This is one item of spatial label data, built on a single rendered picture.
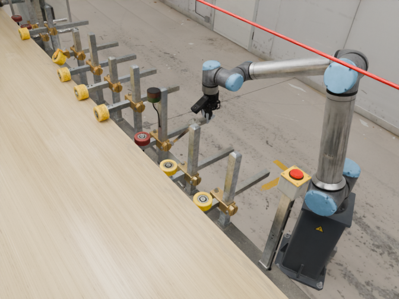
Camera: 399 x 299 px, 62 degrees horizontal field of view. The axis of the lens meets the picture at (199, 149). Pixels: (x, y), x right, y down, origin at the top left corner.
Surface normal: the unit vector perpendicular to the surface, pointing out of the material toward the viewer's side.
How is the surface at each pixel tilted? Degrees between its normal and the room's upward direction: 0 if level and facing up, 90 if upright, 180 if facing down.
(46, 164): 0
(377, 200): 0
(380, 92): 90
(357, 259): 0
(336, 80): 83
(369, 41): 90
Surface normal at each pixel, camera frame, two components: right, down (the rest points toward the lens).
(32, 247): 0.07, -0.77
